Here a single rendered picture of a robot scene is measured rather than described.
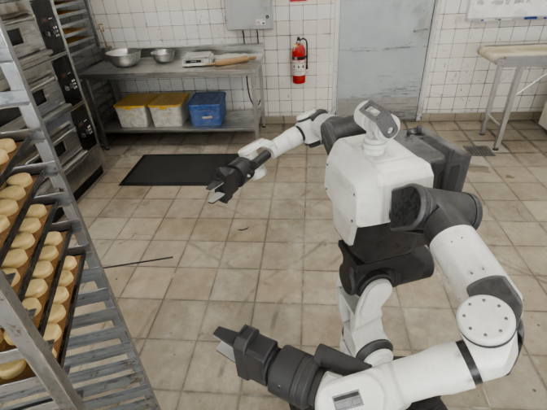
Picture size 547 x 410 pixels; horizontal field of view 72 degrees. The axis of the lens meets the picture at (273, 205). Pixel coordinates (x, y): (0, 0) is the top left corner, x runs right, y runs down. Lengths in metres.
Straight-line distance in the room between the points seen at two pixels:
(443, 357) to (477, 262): 0.17
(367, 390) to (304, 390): 0.11
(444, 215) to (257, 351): 0.43
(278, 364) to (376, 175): 0.46
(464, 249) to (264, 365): 0.41
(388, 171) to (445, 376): 0.45
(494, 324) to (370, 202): 0.39
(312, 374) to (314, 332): 1.62
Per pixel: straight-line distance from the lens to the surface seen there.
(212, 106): 4.35
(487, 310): 0.66
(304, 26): 4.67
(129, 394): 1.77
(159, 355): 2.35
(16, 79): 1.05
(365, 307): 1.20
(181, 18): 4.88
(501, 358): 0.67
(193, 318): 2.46
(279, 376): 0.70
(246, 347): 0.72
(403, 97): 5.02
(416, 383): 0.67
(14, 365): 1.00
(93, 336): 1.50
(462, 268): 0.73
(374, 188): 0.88
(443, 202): 0.82
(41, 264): 1.07
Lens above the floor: 1.83
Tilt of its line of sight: 34 degrees down
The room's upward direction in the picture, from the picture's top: 3 degrees counter-clockwise
